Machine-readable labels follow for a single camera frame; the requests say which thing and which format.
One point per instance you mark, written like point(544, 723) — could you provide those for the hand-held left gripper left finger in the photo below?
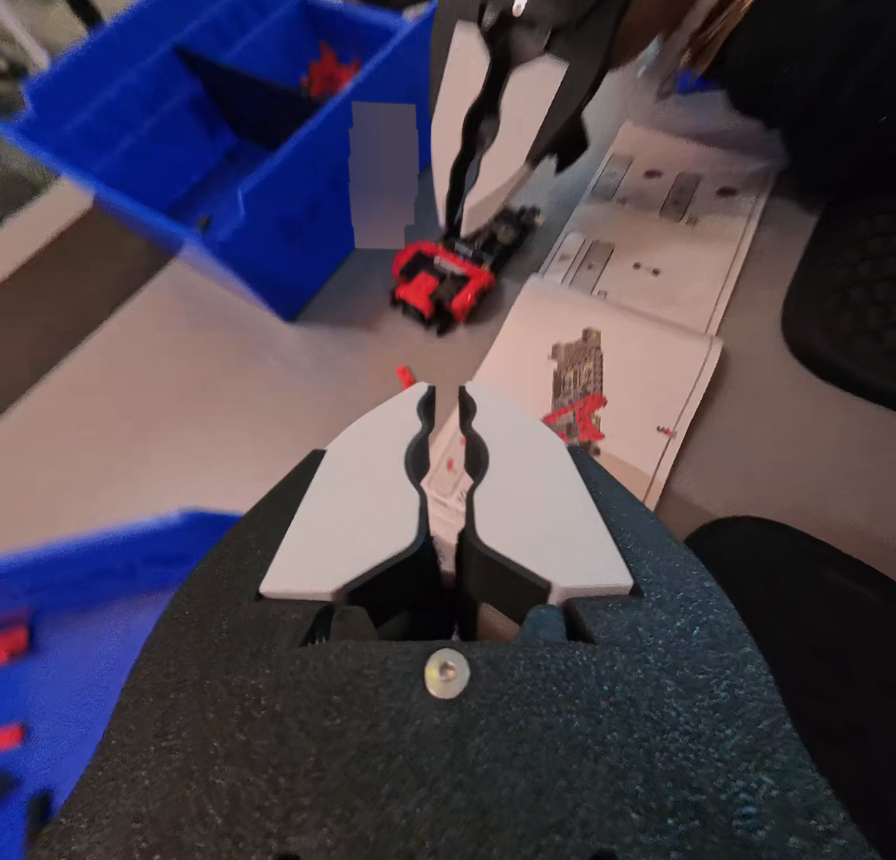
point(350, 510)

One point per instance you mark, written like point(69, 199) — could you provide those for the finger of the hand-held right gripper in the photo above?
point(521, 118)
point(455, 104)

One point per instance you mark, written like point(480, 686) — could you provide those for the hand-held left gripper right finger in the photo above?
point(539, 517)

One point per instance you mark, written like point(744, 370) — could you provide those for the red and black lego car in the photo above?
point(427, 286)

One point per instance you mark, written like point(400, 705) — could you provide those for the pile of red lego pieces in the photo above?
point(327, 72)

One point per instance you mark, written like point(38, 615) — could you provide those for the red lego plate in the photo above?
point(404, 377)

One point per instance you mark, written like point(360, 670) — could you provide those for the lego instruction booklet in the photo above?
point(630, 370)

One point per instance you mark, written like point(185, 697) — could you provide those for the red lego brick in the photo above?
point(14, 639)
point(12, 736)

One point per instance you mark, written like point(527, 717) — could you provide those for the white instruction sheet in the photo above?
point(672, 244)

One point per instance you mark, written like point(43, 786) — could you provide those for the blue plastic bin with divider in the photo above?
point(280, 195)

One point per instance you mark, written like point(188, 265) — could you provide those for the person's dark clothing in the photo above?
point(819, 69)

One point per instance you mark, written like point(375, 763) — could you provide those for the black mesh office chair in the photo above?
point(847, 300)

